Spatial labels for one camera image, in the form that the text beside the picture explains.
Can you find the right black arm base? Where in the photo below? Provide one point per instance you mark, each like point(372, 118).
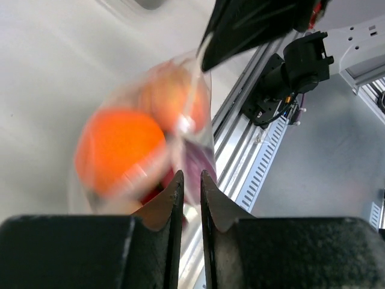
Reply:
point(271, 95)

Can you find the purple red onion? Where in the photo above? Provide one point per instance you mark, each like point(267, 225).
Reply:
point(196, 158)

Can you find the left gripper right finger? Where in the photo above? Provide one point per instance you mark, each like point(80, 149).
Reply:
point(243, 251)

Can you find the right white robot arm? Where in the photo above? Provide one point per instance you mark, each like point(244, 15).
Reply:
point(313, 58)

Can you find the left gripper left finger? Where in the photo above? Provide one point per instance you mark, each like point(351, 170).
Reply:
point(141, 250)

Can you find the peach fruit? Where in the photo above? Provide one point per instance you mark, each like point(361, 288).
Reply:
point(164, 96)

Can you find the orange fruit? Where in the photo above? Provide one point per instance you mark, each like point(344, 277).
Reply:
point(114, 141)

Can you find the aluminium mounting rail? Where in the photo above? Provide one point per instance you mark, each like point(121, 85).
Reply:
point(235, 143)

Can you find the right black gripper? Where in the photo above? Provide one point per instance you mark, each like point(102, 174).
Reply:
point(238, 26)

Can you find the grey slotted cable duct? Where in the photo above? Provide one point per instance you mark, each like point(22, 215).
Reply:
point(266, 149)

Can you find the clear zip top bag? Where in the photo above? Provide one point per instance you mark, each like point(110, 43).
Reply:
point(157, 170)

